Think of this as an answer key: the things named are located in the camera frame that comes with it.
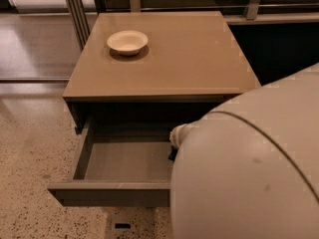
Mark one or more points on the metal shelf frame rail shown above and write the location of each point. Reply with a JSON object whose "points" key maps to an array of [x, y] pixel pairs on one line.
{"points": [[235, 12]]}

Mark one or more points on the white paper bowl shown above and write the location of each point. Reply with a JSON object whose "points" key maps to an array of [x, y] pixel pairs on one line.
{"points": [[127, 43]]}

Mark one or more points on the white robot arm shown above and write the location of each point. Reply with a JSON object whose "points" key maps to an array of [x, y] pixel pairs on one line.
{"points": [[249, 169]]}

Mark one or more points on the dark blue rxbar wrapper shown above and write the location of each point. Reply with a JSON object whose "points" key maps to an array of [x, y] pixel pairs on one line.
{"points": [[173, 154]]}

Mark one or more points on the grey cabinet with counter top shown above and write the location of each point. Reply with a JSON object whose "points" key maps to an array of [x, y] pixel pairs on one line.
{"points": [[190, 56]]}

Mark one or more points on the open grey top drawer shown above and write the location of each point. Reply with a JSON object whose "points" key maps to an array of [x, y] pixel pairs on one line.
{"points": [[119, 164]]}

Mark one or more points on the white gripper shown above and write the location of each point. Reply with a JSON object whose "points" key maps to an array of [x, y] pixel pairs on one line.
{"points": [[180, 135]]}

